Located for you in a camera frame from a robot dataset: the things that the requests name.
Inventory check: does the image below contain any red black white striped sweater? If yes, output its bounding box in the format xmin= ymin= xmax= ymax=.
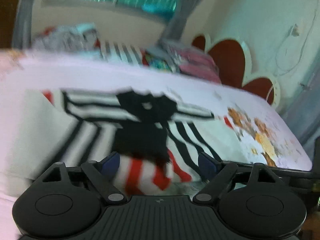
xmin=34 ymin=89 xmax=237 ymax=195

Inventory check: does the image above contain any pink colourful clothes pile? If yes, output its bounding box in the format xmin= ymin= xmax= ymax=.
xmin=142 ymin=39 xmax=221 ymax=83

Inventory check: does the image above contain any grey crumpled clothes pile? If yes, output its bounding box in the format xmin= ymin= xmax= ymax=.
xmin=31 ymin=23 xmax=101 ymax=53

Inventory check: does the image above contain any pink floral bed sheet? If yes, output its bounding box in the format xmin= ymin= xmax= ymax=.
xmin=0 ymin=48 xmax=313 ymax=240

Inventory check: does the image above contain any red heart-shaped headboard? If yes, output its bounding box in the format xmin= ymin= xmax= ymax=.
xmin=191 ymin=34 xmax=280 ymax=109

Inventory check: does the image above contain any grey white striped cloth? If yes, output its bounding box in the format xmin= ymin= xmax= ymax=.
xmin=101 ymin=41 xmax=144 ymax=65

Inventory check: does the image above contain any grey curtain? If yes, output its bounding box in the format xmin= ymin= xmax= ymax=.
xmin=159 ymin=0 xmax=202 ymax=41

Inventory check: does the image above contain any black strap with lettering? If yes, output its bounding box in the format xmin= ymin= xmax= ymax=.
xmin=235 ymin=161 xmax=320 ymax=181

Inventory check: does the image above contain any white cable on wall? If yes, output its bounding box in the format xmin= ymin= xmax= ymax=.
xmin=273 ymin=23 xmax=316 ymax=77

